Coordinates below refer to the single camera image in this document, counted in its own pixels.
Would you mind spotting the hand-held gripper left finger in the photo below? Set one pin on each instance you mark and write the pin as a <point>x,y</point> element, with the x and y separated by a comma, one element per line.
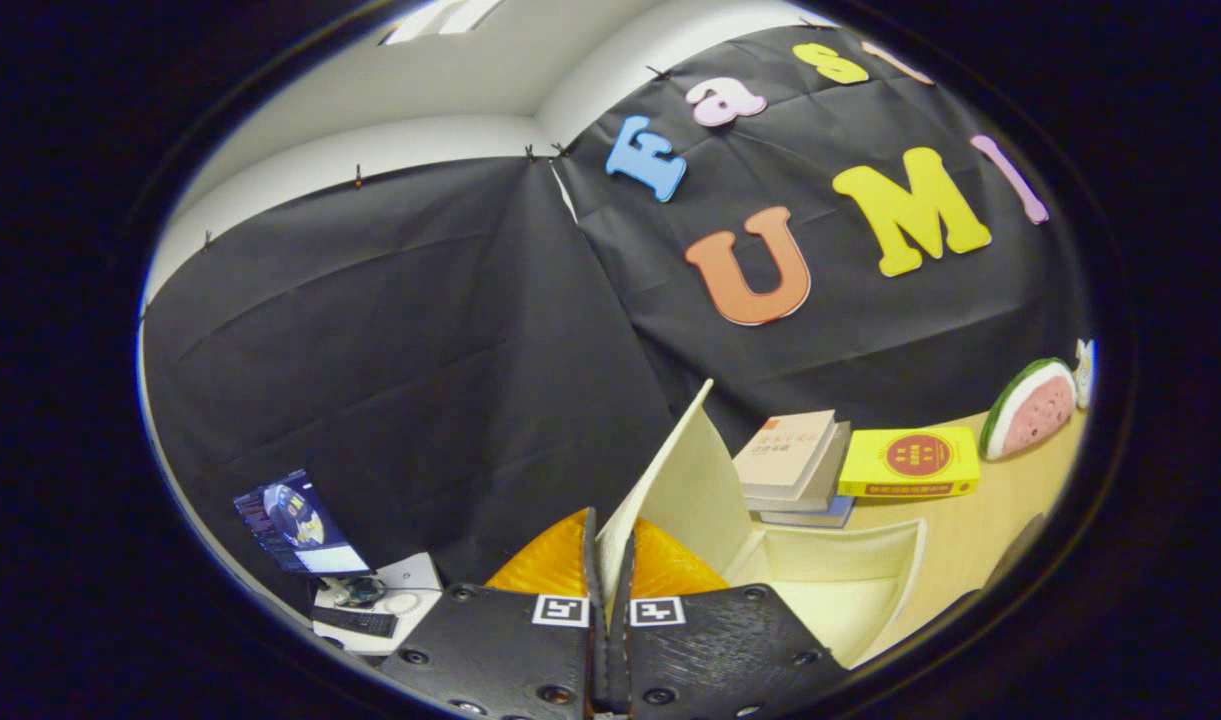
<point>500,650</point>

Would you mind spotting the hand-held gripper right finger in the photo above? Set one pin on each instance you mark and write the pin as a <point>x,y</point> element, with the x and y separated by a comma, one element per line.
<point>720,650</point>

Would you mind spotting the cream plastic storage box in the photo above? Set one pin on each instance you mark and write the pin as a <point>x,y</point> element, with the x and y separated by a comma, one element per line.
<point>690,490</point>

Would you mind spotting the open laptop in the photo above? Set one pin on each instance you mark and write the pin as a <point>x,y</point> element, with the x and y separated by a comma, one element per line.
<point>295,520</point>

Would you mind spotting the yellow box with red label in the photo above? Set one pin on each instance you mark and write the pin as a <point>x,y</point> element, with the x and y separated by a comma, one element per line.
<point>910,460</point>

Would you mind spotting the black keyboard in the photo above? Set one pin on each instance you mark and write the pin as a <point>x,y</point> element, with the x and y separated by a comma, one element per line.
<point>355,622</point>

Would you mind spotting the grey book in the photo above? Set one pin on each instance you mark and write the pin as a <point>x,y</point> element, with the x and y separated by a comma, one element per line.
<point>832,480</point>

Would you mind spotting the black backdrop cloth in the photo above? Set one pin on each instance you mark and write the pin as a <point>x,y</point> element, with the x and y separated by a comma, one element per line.
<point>420,330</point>

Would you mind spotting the watermelon slice plush toy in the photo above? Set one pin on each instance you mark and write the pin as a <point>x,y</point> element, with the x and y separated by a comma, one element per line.
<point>1030,410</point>

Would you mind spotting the white plush toy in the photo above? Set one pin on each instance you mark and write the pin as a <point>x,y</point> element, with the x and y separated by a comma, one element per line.
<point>1085,375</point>

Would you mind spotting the long ceiling light panel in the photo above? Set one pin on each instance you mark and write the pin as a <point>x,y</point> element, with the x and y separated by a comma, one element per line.
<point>440,20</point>

